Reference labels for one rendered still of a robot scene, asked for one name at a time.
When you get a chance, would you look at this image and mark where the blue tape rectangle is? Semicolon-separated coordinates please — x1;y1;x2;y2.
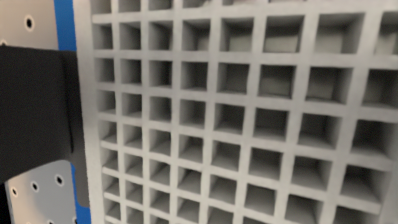
54;0;91;224

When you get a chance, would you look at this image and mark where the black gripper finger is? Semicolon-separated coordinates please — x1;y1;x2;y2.
0;45;90;207

